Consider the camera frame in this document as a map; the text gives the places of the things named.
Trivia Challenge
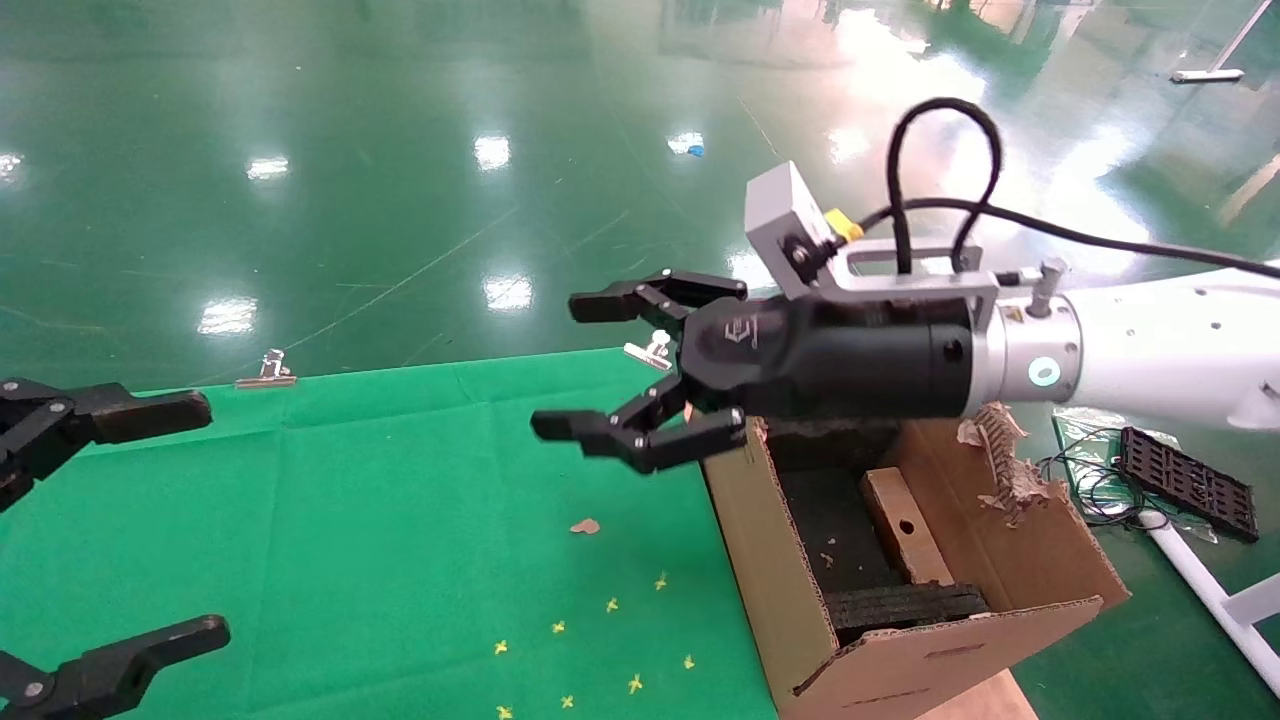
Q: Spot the large open brown carton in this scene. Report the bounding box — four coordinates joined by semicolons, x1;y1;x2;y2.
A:
700;400;1131;720

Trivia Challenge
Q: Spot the black foam block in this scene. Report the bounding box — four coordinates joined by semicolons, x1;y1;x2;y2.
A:
822;583;991;646

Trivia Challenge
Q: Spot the tan flat board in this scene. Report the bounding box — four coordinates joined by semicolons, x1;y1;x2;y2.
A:
915;668;1041;720

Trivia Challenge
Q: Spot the long black arm cable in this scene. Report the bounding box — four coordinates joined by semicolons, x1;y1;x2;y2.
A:
858;197;1280;283

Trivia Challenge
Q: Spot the green tablecloth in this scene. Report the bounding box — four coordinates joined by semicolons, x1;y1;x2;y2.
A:
0;347;781;720

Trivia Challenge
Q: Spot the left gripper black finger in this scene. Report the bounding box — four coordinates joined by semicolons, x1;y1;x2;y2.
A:
0;616;232;720
0;378;214;512

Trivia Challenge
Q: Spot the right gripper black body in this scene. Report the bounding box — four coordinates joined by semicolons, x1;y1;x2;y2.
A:
679;294;978;421

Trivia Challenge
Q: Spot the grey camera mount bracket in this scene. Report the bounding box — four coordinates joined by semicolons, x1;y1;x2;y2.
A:
815;238;1073;333

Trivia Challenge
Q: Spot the silver binder clip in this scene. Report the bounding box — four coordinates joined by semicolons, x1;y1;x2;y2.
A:
235;349;299;390
623;330;673;371

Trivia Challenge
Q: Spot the white table leg bar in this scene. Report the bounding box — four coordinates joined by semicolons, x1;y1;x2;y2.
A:
1170;0;1280;84

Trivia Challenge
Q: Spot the black wire bundle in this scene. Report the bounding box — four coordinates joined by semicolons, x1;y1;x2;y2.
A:
1038;450;1173;533

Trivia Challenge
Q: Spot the black plastic grid tray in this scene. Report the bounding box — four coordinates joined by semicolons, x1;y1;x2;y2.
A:
1117;426;1261;545

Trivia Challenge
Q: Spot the black foam liner sheet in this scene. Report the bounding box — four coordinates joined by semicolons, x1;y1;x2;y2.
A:
775;465;906;596

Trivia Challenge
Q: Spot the clear plastic bag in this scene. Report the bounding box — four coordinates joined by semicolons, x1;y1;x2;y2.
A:
1050;405;1219;546

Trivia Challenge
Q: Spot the black looped cable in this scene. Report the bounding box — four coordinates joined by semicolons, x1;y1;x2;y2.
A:
884;96;1005;276

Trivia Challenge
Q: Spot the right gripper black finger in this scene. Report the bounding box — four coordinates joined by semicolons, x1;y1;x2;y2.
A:
530;373;751;476
568;268;749;326

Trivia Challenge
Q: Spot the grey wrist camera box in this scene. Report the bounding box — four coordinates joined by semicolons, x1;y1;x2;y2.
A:
744;160;839;301

